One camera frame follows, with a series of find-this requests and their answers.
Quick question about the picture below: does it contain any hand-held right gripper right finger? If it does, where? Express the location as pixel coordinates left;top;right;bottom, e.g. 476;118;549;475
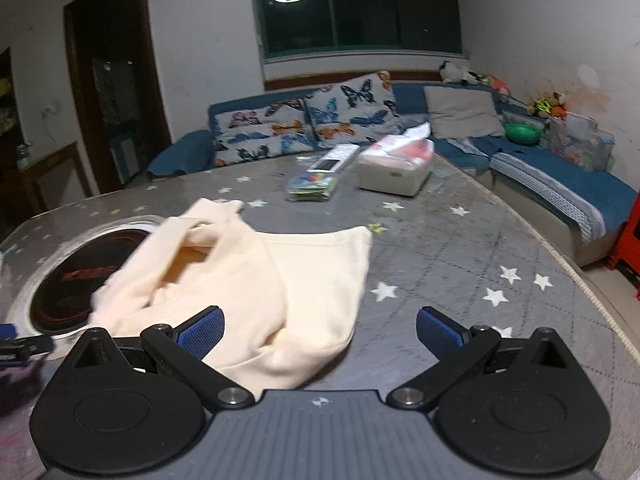
387;306;576;411

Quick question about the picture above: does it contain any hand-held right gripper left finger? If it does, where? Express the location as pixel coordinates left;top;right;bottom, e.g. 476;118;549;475
65;306;255;413

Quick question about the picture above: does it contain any cream sweatshirt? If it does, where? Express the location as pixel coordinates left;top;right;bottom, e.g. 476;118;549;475
90;197;373;391

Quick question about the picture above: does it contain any grey star tablecloth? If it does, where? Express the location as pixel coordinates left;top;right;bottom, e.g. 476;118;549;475
0;152;640;480

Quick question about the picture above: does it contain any round black induction cooktop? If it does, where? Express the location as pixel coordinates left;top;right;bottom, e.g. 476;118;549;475
5;215;168;341

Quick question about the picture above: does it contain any beige tissue box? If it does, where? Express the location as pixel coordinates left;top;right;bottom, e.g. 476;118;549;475
357;122;436;197

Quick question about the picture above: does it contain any wooden side table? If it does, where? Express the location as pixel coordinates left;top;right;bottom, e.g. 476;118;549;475
17;142;93;216

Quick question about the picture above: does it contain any patterned sofa cover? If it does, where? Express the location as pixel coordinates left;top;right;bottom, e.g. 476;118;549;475
487;152;598;246

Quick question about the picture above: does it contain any clear box of colourful items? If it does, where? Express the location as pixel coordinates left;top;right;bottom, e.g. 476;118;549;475
286;170;341;203

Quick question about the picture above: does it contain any pale blue cabinet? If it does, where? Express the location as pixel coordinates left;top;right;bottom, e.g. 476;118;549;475
110;127;141;181

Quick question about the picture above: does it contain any red plastic stool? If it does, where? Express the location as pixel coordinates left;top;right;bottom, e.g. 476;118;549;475
607;220;640;301

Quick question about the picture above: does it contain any white remote control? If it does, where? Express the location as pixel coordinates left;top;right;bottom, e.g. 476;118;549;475
306;143;361;177

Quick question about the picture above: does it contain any blue sofa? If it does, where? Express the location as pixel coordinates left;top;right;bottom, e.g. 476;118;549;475
145;80;638;266

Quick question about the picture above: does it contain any wide butterfly print cushion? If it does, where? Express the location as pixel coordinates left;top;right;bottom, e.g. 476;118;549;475
212;99;316;167

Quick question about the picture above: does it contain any green bowl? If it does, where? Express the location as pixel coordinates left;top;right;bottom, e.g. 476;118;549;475
504;122;543;145

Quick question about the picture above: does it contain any plain grey cushion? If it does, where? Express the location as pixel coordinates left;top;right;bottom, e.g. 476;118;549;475
424;85;507;140

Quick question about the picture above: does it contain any dark shelf cabinet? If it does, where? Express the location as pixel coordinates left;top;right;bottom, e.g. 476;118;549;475
0;47;26;171

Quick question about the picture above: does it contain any clear plastic storage container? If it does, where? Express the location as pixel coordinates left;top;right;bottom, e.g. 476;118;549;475
547;112;616;171

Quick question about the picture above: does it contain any square butterfly print cushion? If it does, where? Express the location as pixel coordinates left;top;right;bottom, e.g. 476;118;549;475
304;71;405;150

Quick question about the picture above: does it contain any orange plush toy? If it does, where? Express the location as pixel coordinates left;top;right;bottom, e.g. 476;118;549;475
480;75;511;96

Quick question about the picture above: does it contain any white and black plush toy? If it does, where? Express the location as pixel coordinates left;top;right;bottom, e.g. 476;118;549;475
439;60;483;86

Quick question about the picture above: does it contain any brown framed doorway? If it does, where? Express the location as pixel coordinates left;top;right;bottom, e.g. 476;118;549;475
62;0;173;186

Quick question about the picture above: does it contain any dark window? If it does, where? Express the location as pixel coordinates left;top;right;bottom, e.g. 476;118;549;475
250;0;463;63

